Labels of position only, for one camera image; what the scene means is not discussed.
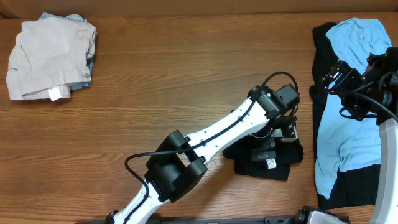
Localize black t-shirt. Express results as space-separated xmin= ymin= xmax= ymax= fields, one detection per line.
xmin=223 ymin=136 xmax=303 ymax=181

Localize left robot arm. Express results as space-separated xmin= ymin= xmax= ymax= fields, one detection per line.
xmin=105 ymin=84 xmax=300 ymax=224

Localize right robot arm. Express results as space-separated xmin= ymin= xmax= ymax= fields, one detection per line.
xmin=320 ymin=47 xmax=397 ymax=223

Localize light blue t-shirt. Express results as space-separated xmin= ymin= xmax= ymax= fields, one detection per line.
xmin=314 ymin=17 xmax=392 ymax=200

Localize black garment under pile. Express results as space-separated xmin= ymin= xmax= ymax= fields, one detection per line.
xmin=308 ymin=21 xmax=382 ymax=210

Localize light blue folded garment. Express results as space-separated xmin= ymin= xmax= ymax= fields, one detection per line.
xmin=39 ymin=12 xmax=94 ymax=90

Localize beige folded shorts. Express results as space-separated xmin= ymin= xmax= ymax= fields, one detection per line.
xmin=6 ymin=17 xmax=96 ymax=101

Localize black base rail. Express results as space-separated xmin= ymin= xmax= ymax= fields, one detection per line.
xmin=74 ymin=215 xmax=351 ymax=224

